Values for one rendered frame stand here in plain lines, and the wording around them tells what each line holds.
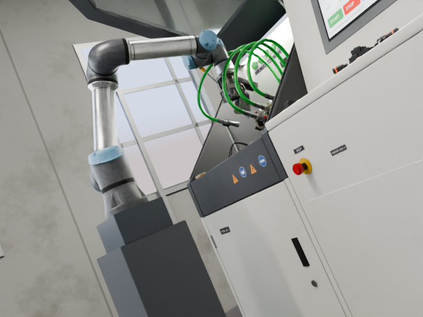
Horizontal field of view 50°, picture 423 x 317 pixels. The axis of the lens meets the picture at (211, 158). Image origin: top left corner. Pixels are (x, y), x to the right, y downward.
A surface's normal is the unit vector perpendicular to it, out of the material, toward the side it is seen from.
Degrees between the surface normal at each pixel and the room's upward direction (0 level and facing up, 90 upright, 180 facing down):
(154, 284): 90
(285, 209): 90
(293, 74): 90
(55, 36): 90
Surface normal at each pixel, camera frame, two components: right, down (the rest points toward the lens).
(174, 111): 0.50, -0.32
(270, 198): -0.81, 0.30
